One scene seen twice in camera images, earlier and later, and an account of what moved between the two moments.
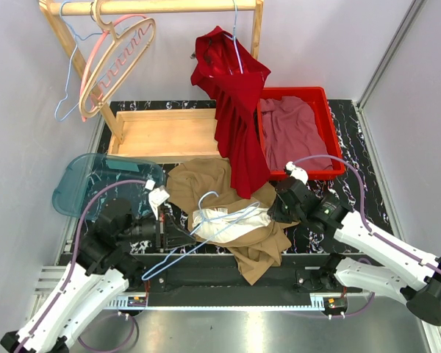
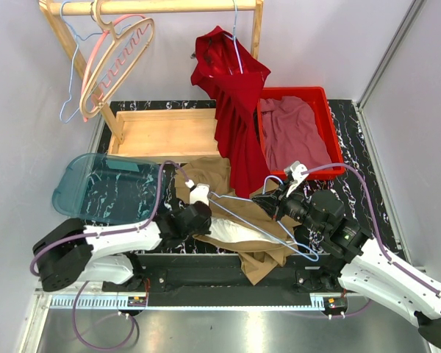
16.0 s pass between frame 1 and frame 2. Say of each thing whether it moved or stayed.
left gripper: moved
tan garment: moved
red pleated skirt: stayed
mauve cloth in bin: stayed
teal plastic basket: stayed
